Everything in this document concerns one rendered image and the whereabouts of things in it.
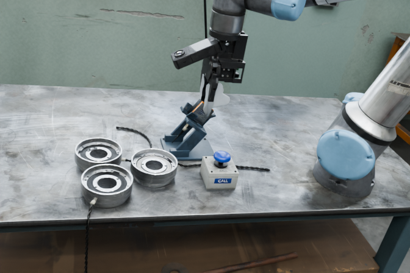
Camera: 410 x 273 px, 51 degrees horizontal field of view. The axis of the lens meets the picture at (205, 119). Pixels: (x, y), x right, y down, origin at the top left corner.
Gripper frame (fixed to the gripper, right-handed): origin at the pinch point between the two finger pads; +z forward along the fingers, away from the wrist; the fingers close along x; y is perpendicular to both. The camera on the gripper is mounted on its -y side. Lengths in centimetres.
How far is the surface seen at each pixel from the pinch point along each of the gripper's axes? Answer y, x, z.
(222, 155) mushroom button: 1.9, -13.8, 4.7
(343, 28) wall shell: 132, 146, 16
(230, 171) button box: 3.7, -16.0, 7.7
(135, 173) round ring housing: -17.4, -13.6, 9.5
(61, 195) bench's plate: -32.6, -17.0, 12.1
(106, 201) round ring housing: -24.1, -22.2, 9.7
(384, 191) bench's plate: 44.2, -19.7, 12.3
